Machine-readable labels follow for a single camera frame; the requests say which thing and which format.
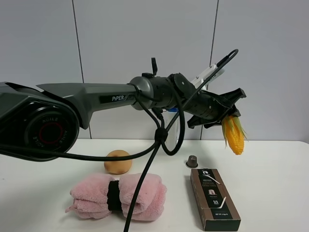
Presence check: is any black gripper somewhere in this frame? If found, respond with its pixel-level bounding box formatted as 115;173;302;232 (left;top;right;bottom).
183;88;246;129

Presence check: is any toy corn cob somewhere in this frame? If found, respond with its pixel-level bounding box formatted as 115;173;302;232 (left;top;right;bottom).
222;116;247;155

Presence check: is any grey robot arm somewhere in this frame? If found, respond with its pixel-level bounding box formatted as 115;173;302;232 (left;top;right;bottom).
0;73;246;162

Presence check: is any white bottle blue cap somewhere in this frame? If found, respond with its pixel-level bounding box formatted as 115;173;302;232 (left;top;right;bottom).
163;108;179;151

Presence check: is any brown coffee capsule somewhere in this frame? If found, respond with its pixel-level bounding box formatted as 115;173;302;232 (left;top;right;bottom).
185;155;198;169

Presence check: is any brown coffee capsule box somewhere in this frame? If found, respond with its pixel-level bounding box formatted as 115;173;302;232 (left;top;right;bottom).
190;169;241;232

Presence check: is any toy potato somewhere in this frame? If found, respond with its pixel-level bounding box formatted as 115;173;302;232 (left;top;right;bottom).
104;150;132;174

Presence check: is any black band on towel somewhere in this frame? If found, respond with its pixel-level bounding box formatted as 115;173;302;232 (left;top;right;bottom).
107;180;122;211

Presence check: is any pink rolled towel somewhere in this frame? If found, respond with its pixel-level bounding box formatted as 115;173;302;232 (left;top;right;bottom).
65;174;167;221

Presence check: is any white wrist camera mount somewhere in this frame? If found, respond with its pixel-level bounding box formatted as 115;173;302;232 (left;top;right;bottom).
190;64;225;88

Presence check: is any black cable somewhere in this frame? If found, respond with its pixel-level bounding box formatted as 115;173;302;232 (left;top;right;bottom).
0;49;239;232

